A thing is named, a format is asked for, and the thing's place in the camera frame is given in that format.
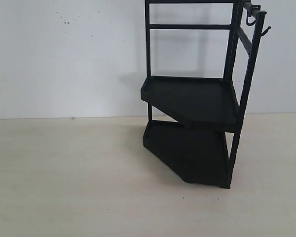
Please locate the black metal shelf rack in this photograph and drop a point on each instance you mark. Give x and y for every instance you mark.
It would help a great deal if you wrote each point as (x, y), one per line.
(194, 124)

